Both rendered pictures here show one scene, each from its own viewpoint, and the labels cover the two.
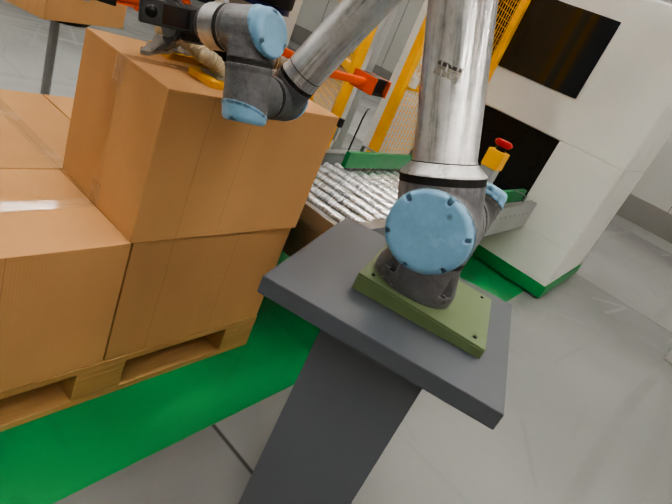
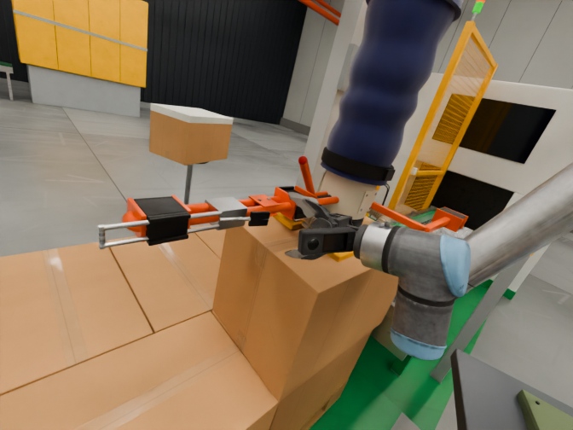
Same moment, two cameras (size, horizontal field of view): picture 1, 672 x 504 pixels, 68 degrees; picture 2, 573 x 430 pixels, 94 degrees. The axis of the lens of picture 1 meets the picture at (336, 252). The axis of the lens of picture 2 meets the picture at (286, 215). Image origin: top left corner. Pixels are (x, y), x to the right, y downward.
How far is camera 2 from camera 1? 74 cm
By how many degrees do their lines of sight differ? 10
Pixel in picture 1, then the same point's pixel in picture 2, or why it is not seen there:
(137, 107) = (281, 294)
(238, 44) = (425, 287)
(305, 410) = not seen: outside the picture
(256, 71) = (446, 311)
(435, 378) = not seen: outside the picture
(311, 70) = (479, 278)
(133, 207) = (280, 375)
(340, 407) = not seen: outside the picture
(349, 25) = (540, 239)
